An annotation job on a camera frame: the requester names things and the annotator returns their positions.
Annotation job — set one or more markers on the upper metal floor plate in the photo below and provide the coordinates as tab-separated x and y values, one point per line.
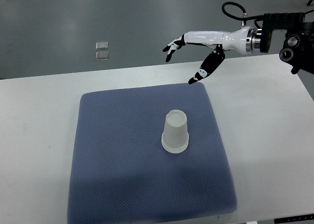
102	45

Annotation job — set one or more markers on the white paper cup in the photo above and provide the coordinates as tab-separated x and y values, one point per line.
174	150
175	133

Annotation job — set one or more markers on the black table control panel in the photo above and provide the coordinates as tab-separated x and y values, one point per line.
300	218

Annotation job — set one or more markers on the blue fabric mat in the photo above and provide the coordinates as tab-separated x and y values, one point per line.
121	174

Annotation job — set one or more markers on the white paper cup on mat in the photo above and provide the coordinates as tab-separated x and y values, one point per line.
174	150

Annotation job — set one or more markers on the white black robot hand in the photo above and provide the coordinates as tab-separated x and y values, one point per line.
244	41

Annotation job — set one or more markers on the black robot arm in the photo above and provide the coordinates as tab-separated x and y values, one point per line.
298	45

